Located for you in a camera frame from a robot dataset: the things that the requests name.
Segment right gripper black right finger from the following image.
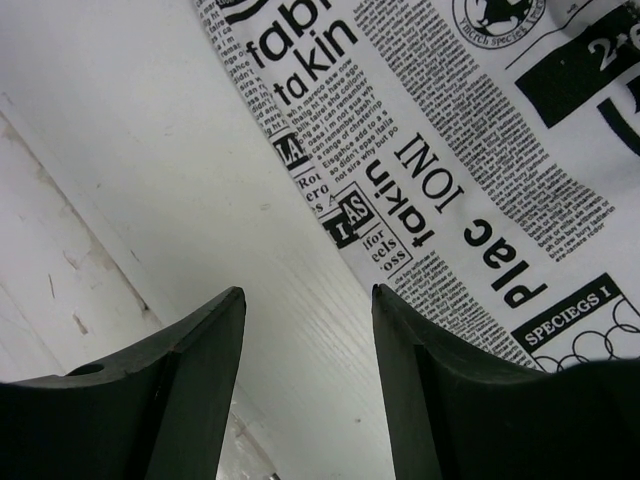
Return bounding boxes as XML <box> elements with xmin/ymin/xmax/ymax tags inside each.
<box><xmin>371</xmin><ymin>284</ymin><xmax>639</xmax><ymax>479</ymax></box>

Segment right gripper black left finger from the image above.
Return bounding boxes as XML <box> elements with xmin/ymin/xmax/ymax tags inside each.
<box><xmin>1</xmin><ymin>287</ymin><xmax>246</xmax><ymax>479</ymax></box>

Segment black white newspaper print trousers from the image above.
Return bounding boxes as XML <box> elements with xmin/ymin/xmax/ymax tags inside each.
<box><xmin>195</xmin><ymin>1</ymin><xmax>639</xmax><ymax>372</ymax></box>

